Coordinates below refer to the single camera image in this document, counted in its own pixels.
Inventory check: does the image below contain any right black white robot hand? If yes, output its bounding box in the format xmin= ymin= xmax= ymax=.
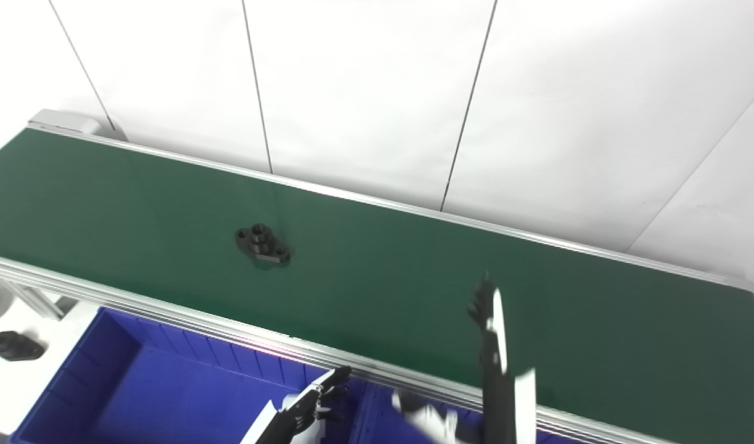
xmin=392 ymin=274 xmax=538 ymax=444

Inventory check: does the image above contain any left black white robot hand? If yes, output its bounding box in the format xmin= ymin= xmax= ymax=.
xmin=241 ymin=366 xmax=353 ymax=444

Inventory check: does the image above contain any black flange part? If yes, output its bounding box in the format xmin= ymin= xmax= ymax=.
xmin=0 ymin=331 xmax=46 ymax=362
xmin=235 ymin=223 xmax=291 ymax=266

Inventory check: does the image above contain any blue plastic bin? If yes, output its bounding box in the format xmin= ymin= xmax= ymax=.
xmin=352 ymin=379 xmax=599 ymax=444
xmin=10 ymin=307 xmax=359 ymax=444

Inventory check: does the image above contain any green conveyor belt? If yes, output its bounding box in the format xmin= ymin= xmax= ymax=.
xmin=0 ymin=128 xmax=754 ymax=444
xmin=0 ymin=110 xmax=754 ymax=444

